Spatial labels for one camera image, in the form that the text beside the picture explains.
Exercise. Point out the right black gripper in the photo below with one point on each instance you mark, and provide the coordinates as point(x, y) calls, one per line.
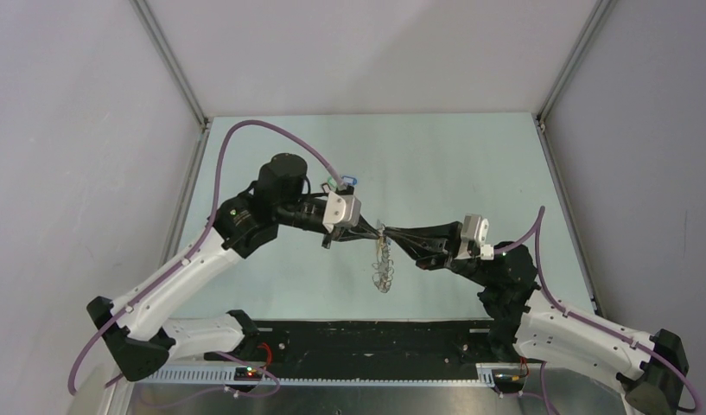
point(426, 241)

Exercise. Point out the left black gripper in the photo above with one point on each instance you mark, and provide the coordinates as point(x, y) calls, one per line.
point(359, 232)

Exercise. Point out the metal keyring band with rings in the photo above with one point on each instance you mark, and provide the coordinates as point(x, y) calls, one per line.
point(383, 267)

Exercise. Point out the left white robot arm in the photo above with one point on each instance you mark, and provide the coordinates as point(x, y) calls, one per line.
point(138, 328)

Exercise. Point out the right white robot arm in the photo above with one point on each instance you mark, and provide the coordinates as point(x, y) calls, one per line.
point(647, 370)

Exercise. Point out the right controller board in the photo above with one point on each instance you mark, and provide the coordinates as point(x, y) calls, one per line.
point(510, 377)

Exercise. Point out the controller board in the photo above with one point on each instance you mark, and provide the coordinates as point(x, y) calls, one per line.
point(510, 377)
point(247, 374)

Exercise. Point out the left controller board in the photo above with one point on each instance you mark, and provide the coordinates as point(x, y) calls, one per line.
point(247, 374)

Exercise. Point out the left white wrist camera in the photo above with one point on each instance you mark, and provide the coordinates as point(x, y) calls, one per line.
point(342, 211)

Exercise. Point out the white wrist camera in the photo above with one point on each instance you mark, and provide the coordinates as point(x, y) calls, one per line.
point(473, 239)
point(342, 211)

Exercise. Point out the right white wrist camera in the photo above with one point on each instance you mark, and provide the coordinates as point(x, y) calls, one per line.
point(473, 239)

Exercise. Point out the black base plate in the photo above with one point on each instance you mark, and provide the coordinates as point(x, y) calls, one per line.
point(379, 350)

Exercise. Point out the white slotted cable duct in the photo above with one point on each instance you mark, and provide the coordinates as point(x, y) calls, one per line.
point(230, 376)

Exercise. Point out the right aluminium corner post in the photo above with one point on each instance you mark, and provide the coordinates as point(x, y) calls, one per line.
point(589, 31)

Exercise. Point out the aluminium corner post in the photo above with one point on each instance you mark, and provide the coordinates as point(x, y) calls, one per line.
point(159, 40)
point(589, 31)

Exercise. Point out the left aluminium corner post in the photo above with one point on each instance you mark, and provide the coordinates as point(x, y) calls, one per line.
point(159, 40)

